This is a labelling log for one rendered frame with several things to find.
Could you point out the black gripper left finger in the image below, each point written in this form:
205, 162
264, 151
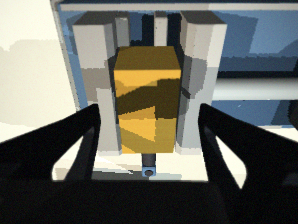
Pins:
32, 155

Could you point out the yellow rectangular block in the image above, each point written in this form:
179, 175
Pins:
147, 81

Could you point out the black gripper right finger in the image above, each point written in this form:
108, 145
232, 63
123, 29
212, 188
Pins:
269, 193

